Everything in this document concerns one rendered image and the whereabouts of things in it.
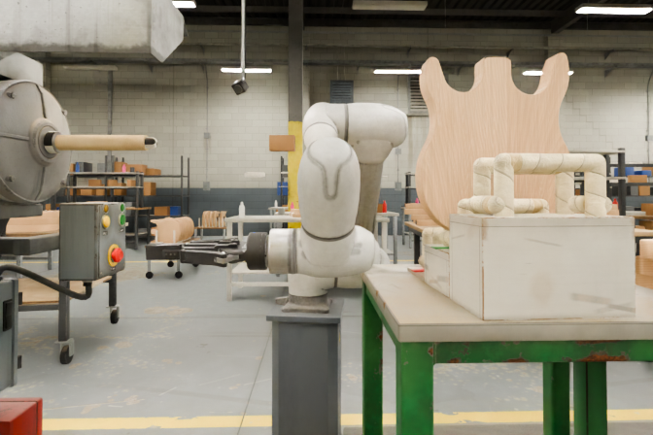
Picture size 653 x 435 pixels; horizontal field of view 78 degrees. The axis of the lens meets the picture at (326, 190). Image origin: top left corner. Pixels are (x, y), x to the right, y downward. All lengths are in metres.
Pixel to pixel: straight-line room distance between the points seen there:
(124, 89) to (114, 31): 12.62
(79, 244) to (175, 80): 11.89
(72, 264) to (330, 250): 0.72
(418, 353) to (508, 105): 0.57
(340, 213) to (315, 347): 0.95
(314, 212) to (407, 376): 0.31
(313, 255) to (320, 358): 0.87
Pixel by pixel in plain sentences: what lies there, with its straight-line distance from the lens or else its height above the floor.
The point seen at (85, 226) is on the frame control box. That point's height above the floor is 1.06.
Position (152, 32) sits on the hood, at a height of 1.42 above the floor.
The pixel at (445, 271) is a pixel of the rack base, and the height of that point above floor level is 0.98.
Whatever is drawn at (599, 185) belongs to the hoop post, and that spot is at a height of 1.15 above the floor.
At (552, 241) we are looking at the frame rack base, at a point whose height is 1.06.
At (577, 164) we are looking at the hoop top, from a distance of 0.82.
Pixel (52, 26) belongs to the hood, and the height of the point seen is 1.43.
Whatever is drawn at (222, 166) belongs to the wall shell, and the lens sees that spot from 12.20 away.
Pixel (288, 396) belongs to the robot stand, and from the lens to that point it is 1.67.
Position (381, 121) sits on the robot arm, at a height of 1.36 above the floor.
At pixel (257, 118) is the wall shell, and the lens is 12.19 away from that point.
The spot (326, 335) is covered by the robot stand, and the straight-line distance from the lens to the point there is 1.56.
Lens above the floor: 1.14
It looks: 1 degrees up
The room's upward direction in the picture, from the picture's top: straight up
